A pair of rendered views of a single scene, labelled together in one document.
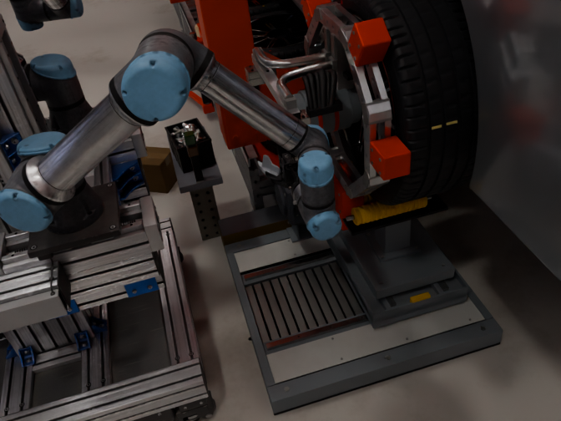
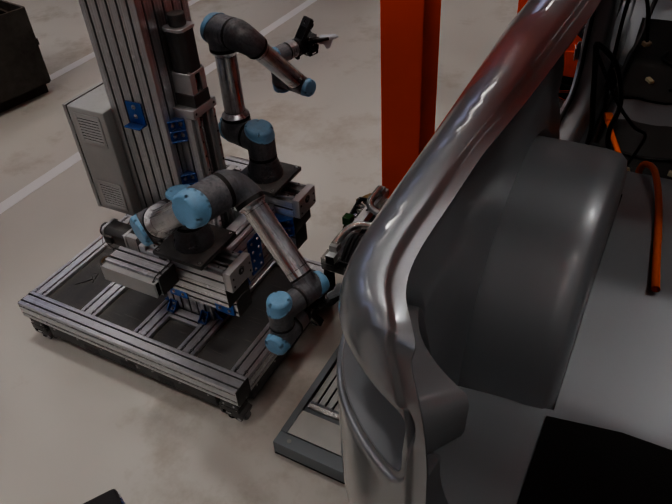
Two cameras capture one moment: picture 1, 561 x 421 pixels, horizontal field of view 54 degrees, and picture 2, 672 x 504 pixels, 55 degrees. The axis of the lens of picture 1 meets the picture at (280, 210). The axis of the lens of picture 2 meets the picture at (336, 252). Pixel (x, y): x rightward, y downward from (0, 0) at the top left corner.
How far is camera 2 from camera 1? 127 cm
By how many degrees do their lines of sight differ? 32
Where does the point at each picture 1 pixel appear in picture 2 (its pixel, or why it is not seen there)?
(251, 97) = (270, 236)
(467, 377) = not seen: outside the picture
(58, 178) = (154, 224)
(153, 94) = (184, 212)
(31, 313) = (140, 285)
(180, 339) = (250, 357)
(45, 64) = (251, 129)
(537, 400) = not seen: outside the picture
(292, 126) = (292, 268)
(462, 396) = not seen: outside the picture
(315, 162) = (274, 301)
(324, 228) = (271, 345)
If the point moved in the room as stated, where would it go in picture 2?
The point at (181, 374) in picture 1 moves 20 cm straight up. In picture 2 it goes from (229, 379) to (220, 347)
